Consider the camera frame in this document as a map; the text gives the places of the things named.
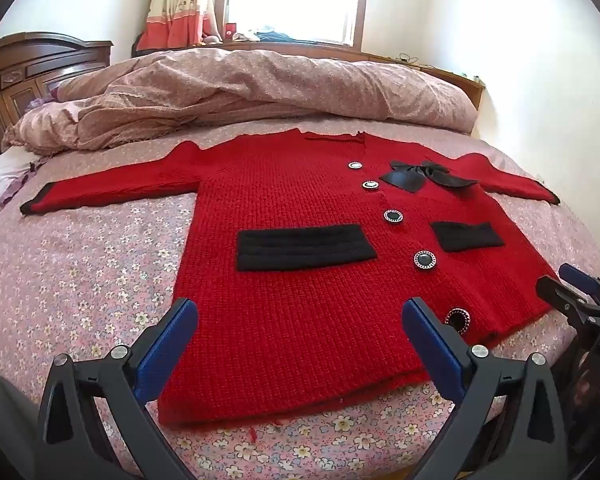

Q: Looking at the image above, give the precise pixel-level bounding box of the dark wooden headboard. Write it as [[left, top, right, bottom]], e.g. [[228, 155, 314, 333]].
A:
[[0, 32, 115, 171]]

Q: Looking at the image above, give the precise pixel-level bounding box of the cream and coral curtain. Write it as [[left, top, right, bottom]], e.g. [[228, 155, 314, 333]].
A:
[[139, 0, 217, 52]]

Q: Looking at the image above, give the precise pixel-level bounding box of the pink duvet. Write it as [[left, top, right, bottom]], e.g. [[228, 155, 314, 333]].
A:
[[2, 49, 481, 156]]

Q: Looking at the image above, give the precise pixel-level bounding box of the blue cloth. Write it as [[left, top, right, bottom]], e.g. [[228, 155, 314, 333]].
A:
[[252, 27, 296, 43]]

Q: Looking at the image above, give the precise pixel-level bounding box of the pink floral bed sheet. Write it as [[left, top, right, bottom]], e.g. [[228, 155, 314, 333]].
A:
[[0, 115, 600, 480]]

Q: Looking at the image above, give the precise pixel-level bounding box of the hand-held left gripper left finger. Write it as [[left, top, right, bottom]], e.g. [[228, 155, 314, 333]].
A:
[[37, 297, 201, 480]]

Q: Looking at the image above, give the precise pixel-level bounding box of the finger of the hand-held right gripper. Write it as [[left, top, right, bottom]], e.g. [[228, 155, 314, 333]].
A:
[[536, 276, 600, 328], [559, 263, 600, 306]]

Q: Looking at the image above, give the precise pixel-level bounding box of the person's right hand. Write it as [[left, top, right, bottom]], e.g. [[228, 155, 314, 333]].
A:
[[576, 364, 600, 412]]

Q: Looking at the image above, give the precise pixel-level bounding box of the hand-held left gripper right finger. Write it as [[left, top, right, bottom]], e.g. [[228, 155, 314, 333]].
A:
[[401, 296, 568, 480]]

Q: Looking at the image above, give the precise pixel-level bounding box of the white and purple pillow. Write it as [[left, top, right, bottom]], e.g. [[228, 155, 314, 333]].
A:
[[0, 147, 37, 221]]

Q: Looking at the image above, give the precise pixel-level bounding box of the red knitted cardigan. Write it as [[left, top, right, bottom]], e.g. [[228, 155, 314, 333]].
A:
[[20, 129, 561, 431]]

